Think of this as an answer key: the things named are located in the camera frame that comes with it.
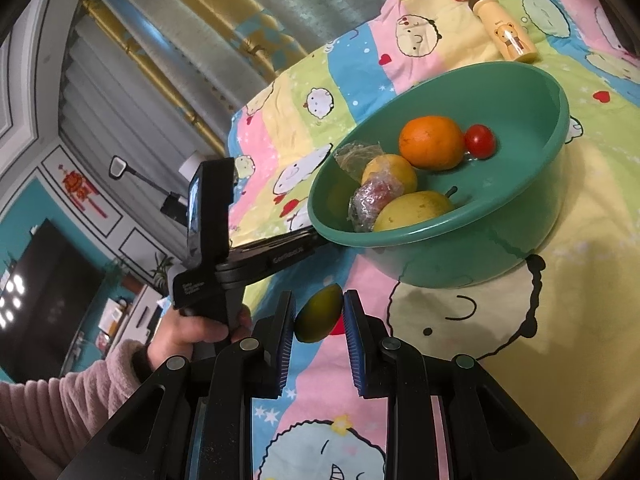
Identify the potted plant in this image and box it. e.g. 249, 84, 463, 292
150, 252, 175, 293

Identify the red tomato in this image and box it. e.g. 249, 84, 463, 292
464, 124, 497, 157

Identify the black stand with mirror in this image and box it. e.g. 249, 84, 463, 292
109, 156, 190, 222

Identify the orange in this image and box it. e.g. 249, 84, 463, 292
398, 115, 467, 171

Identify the black television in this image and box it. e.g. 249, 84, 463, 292
0, 218, 103, 376

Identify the white cabinet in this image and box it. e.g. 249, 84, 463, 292
95, 284, 168, 356

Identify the red wall ornament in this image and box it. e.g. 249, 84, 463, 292
57, 162, 108, 218

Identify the plastic-wrapped fruit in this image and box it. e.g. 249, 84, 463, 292
334, 142, 385, 183
347, 176, 406, 233

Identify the green plastic basin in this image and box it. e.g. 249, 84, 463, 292
306, 62, 571, 289

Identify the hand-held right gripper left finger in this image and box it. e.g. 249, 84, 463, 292
57, 290, 298, 480

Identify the person's left hand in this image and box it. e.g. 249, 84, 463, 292
146, 305, 253, 376

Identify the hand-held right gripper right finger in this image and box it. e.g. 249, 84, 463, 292
341, 289, 583, 480

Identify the small green fruit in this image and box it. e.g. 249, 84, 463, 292
294, 283, 345, 343

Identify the yellow water bottle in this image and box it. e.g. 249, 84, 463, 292
452, 0, 538, 63

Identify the yellow pear with stem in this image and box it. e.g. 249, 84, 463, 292
373, 186, 460, 232

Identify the yellow patterned curtain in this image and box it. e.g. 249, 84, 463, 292
82, 0, 308, 161

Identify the yellow lemon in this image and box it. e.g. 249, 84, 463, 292
361, 154, 418, 195

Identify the colourful printed blanket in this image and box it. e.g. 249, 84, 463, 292
225, 0, 640, 480

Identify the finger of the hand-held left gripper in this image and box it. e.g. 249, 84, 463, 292
220, 225, 332, 287

